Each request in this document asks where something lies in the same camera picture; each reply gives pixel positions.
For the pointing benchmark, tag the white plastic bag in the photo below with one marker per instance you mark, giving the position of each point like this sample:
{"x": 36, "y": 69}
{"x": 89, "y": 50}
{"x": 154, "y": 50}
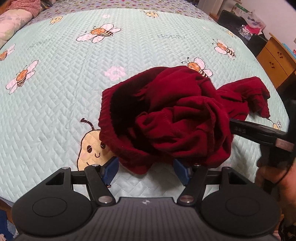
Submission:
{"x": 253, "y": 20}

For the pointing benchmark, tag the mint quilted bee bedspread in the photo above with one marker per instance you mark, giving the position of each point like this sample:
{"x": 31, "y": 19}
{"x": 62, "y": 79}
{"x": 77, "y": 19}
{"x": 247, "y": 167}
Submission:
{"x": 52, "y": 83}

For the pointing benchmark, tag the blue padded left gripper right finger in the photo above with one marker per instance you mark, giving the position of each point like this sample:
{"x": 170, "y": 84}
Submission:
{"x": 183, "y": 173}

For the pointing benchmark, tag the person's right hand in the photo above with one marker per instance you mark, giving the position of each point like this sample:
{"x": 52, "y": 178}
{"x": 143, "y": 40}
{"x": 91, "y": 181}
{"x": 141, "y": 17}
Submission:
{"x": 285, "y": 181}

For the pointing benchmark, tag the floral pink pillow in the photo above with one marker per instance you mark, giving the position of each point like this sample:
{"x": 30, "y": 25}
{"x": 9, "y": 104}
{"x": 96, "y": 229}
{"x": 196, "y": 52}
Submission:
{"x": 11, "y": 21}

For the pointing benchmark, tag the dark red knit garment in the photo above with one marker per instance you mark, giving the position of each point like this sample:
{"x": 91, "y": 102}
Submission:
{"x": 165, "y": 114}

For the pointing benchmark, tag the black chair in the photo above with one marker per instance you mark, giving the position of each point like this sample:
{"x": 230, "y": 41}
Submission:
{"x": 232, "y": 23}

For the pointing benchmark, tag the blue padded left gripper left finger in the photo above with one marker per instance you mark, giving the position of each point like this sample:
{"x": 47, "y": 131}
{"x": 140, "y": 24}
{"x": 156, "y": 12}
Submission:
{"x": 109, "y": 170}

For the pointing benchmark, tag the purple dotted bed sheet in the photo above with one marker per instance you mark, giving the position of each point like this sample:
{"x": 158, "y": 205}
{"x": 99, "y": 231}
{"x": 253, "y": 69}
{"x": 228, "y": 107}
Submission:
{"x": 64, "y": 7}

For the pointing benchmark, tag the orange wooden cabinet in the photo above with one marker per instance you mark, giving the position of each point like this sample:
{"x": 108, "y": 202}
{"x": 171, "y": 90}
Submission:
{"x": 277, "y": 62}

